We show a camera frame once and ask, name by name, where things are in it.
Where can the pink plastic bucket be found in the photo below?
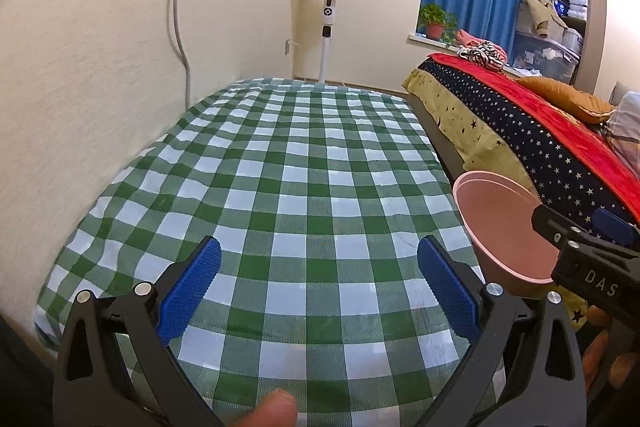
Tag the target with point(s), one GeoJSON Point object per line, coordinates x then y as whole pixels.
{"type": "Point", "coordinates": [500, 227]}

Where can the black white striped cloth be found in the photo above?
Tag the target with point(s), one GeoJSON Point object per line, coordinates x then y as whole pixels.
{"type": "Point", "coordinates": [482, 54]}

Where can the navy star print blanket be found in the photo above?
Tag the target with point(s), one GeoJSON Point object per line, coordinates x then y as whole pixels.
{"type": "Point", "coordinates": [525, 142]}

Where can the orange pillow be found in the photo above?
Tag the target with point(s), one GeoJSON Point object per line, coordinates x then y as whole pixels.
{"type": "Point", "coordinates": [570, 99]}

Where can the grey plaid pillow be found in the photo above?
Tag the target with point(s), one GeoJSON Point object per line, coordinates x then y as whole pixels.
{"type": "Point", "coordinates": [627, 122]}

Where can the blue printed box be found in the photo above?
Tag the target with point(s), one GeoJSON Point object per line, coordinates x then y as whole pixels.
{"type": "Point", "coordinates": [560, 8]}

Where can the potted green plant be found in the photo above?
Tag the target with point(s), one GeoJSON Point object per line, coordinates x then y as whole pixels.
{"type": "Point", "coordinates": [435, 30]}

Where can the stack of white towels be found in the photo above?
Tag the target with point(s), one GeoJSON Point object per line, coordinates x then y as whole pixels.
{"type": "Point", "coordinates": [579, 7]}

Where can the pink cloth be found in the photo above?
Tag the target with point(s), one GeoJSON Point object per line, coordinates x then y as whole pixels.
{"type": "Point", "coordinates": [467, 38]}

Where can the red blanket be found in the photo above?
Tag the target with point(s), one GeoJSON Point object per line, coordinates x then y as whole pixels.
{"type": "Point", "coordinates": [560, 132]}

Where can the person's right hand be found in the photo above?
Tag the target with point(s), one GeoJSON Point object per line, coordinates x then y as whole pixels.
{"type": "Point", "coordinates": [595, 359]}

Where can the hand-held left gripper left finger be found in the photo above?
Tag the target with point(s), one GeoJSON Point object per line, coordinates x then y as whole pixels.
{"type": "Point", "coordinates": [190, 292]}

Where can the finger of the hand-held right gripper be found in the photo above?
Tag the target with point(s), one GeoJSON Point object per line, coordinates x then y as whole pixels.
{"type": "Point", "coordinates": [550, 224]}
{"type": "Point", "coordinates": [617, 229]}

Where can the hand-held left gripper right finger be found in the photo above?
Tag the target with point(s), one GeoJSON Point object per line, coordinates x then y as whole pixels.
{"type": "Point", "coordinates": [447, 292]}

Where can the wooden bookshelf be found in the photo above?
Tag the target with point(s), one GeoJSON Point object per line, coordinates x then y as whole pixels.
{"type": "Point", "coordinates": [586, 24]}

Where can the clear plastic storage box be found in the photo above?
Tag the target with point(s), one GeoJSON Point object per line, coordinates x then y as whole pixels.
{"type": "Point", "coordinates": [550, 59]}

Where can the green checkered cloth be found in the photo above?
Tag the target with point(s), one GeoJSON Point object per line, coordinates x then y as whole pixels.
{"type": "Point", "coordinates": [300, 187]}

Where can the beige coat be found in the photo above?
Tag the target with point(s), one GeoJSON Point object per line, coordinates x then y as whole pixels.
{"type": "Point", "coordinates": [537, 12]}

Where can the person's left hand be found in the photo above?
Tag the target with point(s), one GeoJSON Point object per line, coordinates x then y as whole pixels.
{"type": "Point", "coordinates": [267, 412]}

